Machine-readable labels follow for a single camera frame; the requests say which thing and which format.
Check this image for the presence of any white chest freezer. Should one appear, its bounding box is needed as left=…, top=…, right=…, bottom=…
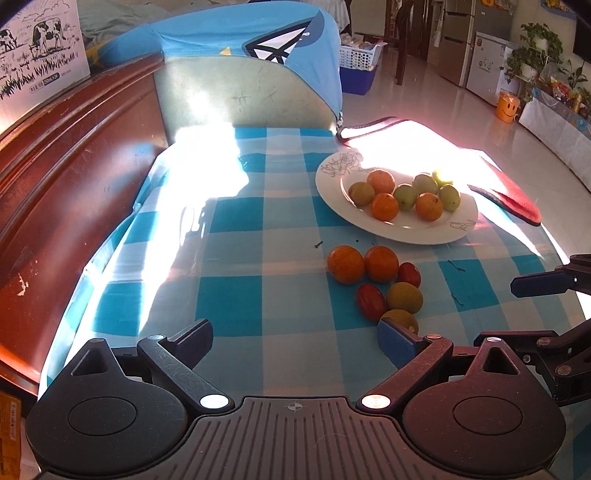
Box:
left=465, top=30, right=516, bottom=108

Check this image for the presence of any low table with clear cover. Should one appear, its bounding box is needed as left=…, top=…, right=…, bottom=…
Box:
left=519, top=85, right=591, bottom=160

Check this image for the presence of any red mat with black trim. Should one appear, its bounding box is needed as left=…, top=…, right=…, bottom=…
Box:
left=337, top=117, right=542, bottom=227

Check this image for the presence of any red cherry tomato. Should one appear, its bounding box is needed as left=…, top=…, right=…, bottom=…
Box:
left=397, top=262, right=422, bottom=288
left=356, top=284, right=387, bottom=321

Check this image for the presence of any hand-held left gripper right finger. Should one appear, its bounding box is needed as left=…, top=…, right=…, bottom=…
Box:
left=360, top=318, right=528, bottom=411

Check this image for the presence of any dark wooden chair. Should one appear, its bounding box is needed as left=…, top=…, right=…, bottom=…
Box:
left=394, top=0, right=435, bottom=87

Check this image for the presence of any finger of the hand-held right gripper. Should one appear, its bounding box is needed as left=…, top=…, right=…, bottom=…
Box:
left=510, top=253, right=591, bottom=297
left=503, top=318, right=591, bottom=408

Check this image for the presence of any grey-green chair back board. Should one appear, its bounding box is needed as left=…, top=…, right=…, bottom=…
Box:
left=154, top=55, right=336, bottom=144

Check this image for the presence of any green potted plant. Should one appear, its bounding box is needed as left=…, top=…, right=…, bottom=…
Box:
left=505, top=22, right=565, bottom=103

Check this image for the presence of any blue white checked tablecloth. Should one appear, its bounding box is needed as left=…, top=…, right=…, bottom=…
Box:
left=39, top=124, right=591, bottom=416

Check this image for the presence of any red-brown wooden headboard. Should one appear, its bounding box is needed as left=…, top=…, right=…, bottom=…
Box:
left=0, top=53, right=169, bottom=398

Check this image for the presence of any white cow print milk carton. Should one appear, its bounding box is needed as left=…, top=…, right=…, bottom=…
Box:
left=0, top=0, right=90, bottom=121

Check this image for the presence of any white plastic basket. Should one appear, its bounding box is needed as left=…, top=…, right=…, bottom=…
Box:
left=339, top=41, right=384, bottom=71

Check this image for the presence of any brown kiwi fruit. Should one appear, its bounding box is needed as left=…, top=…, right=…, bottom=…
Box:
left=379, top=309, right=419, bottom=335
left=348, top=181, right=376, bottom=207
left=387, top=282, right=424, bottom=315

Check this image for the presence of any grey refrigerator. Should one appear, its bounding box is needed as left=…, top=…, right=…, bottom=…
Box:
left=427, top=0, right=482, bottom=89

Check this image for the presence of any blue cloth cover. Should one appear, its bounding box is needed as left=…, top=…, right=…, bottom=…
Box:
left=99, top=4, right=345, bottom=133

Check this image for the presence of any brown cardboard box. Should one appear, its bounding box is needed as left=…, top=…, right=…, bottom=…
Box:
left=0, top=392, right=25, bottom=480

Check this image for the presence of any blue plastic bin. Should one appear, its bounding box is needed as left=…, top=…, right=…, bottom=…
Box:
left=341, top=65, right=380, bottom=96

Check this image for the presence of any orange mandarin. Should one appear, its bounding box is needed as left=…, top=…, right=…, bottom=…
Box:
left=370, top=192, right=400, bottom=221
left=364, top=246, right=400, bottom=283
left=366, top=169, right=396, bottom=195
left=415, top=192, right=444, bottom=222
left=327, top=246, right=365, bottom=284

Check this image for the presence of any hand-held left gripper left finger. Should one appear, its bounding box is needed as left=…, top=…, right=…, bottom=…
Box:
left=68, top=318, right=232, bottom=412

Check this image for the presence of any white floral print plate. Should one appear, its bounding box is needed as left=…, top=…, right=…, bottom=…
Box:
left=315, top=148, right=478, bottom=245

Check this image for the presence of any orange smiley face bucket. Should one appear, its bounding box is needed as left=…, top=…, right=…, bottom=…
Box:
left=496, top=90, right=523, bottom=123

